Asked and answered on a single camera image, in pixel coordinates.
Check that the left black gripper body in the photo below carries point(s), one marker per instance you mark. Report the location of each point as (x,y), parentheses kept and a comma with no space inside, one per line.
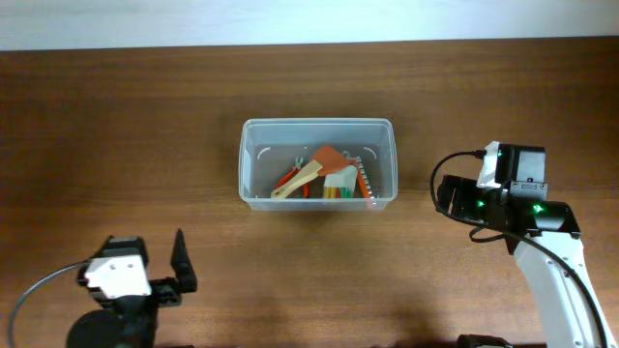
(162,288)

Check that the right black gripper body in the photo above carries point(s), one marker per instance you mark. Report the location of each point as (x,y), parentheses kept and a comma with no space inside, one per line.
(452,194)

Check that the orange screwdriver bit holder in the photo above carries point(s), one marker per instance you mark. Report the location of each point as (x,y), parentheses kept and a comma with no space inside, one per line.
(362,179)

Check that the clear box coloured plugs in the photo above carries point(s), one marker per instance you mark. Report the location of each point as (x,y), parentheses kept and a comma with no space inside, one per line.
(342,184)

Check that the orange scraper wooden handle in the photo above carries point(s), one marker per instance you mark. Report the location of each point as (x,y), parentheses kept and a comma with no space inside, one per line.
(326,160)

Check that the clear plastic container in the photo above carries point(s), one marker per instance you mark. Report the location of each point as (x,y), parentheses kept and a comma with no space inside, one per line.
(269,147)

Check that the orange handled pliers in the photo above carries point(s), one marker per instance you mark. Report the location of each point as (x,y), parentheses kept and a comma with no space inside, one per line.
(296,167)

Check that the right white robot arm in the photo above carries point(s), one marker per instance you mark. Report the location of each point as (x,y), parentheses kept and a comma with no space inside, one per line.
(509,197)

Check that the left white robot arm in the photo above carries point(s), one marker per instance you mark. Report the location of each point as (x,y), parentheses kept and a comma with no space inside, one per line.
(132,323)

